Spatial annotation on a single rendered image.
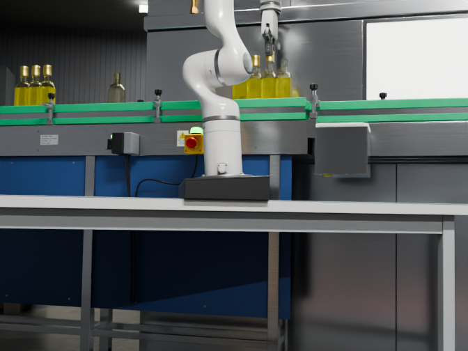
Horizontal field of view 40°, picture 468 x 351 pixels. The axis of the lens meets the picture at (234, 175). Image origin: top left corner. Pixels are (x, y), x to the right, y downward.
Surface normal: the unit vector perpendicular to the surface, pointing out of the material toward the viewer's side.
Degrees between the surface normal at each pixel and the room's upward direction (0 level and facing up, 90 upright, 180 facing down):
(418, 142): 90
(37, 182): 90
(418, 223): 90
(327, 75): 90
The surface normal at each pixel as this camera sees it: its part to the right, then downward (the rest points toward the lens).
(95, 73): 0.15, -0.06
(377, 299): -0.25, -0.06
